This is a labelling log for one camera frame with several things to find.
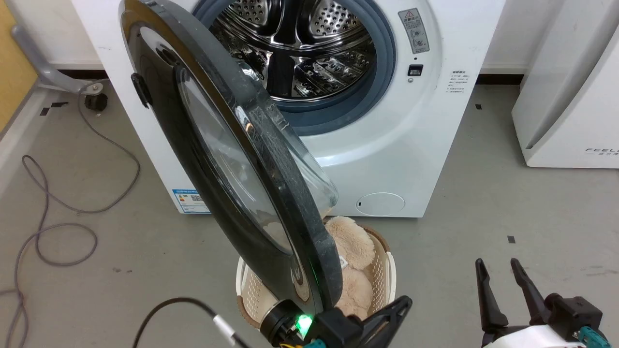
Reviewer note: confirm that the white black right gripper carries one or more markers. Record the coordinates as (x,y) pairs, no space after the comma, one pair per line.
(566,314)

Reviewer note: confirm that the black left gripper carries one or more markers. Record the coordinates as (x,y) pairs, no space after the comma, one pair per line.
(333,331)

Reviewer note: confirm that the black round washing machine door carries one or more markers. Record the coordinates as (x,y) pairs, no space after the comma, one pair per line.
(203,145)

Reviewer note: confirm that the white front-load washing machine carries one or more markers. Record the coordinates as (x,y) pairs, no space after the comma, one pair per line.
(401,145)

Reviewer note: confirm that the grey rubber door gasket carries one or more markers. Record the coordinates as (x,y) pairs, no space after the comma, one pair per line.
(372,92)

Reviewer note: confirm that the black door latch socket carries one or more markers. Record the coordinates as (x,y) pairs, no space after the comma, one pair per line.
(415,70)

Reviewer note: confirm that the cream plastic laundry basket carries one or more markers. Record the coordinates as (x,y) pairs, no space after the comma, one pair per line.
(384,275)

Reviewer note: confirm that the beige plush toy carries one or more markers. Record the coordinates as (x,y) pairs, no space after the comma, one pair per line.
(350,244)

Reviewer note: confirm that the round white filter cover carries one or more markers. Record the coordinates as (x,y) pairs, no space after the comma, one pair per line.
(380,204)

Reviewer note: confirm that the white floor-standing appliance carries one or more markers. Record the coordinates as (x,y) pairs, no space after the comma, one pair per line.
(566,96)

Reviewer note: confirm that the small printed text label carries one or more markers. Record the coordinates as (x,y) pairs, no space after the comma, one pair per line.
(457,81)

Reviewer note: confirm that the blue energy label sticker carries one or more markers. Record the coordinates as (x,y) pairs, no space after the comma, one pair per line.
(189,200)

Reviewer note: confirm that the stainless steel washer drum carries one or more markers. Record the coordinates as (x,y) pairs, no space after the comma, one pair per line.
(319,53)

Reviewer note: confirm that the grey warning sticker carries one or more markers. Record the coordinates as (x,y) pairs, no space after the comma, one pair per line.
(415,31)

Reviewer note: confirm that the black caster wheel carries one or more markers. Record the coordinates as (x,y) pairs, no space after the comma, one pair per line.
(95,101)

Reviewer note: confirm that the grey metal stand leg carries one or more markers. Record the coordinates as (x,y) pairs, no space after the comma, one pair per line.
(43,67)

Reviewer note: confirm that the yellow wooden panel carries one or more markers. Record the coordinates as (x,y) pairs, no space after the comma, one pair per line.
(12,63)

